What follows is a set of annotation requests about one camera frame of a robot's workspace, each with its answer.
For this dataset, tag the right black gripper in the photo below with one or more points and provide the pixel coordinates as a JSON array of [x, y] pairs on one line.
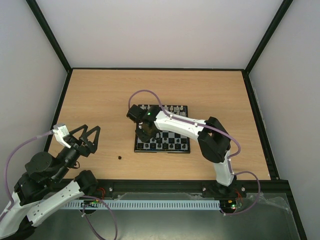
[[145, 132]]

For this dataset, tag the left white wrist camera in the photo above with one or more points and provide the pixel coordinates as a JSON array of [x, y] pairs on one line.
[[60, 132]]

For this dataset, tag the right controller board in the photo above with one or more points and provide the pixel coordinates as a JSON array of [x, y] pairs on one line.
[[233, 204]]

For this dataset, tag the controller board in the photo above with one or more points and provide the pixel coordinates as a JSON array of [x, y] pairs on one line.
[[233, 204], [90, 203]]

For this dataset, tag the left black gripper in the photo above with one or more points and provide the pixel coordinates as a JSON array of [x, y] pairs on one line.
[[91, 146]]

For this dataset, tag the black and grey chessboard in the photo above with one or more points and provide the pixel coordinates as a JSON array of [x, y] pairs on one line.
[[164, 133]]

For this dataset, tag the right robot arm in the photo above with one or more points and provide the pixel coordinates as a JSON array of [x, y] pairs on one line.
[[210, 135]]

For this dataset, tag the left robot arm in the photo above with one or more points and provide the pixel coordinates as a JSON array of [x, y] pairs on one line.
[[27, 207]]

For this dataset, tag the black frame post right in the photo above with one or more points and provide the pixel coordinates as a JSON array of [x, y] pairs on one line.
[[276, 20]]

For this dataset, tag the black frame post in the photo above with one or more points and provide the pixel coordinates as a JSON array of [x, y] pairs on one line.
[[38, 14], [276, 20]]

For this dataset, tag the grey slotted cable duct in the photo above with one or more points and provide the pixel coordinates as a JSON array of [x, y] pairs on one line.
[[213, 205]]

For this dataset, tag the black frame post left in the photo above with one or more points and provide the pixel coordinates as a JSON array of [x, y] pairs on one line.
[[38, 14]]

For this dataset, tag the left controller board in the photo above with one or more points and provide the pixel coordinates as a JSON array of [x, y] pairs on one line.
[[90, 203]]

